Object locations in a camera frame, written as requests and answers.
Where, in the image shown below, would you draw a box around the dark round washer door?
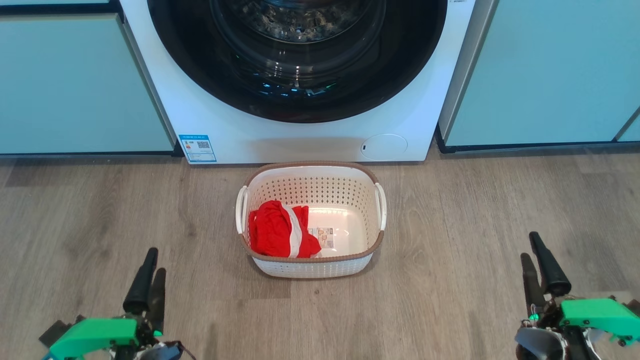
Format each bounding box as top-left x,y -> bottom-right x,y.
147,0 -> 449,124

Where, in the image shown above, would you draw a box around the printed basket label sticker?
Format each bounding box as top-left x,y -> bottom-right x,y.
308,227 -> 335,250

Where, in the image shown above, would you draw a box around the white basket brown rim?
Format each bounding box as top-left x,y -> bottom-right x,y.
235,161 -> 388,279

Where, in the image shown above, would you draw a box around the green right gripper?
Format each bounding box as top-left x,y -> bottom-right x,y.
520,231 -> 640,347

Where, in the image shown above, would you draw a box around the red garment white band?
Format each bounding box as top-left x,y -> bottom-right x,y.
248,200 -> 322,259

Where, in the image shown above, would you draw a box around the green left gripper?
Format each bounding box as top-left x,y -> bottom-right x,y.
44,247 -> 167,360

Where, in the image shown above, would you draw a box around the blue energy label sticker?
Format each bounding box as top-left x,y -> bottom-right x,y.
178,134 -> 218,164

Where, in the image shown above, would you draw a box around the white front-load washing machine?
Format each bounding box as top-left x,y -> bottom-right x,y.
120,0 -> 499,165

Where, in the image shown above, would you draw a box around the pale green cabinet front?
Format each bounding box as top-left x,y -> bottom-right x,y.
0,0 -> 177,156
438,0 -> 640,154

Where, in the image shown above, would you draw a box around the round white filter cover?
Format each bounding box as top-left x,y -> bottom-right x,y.
360,133 -> 409,162

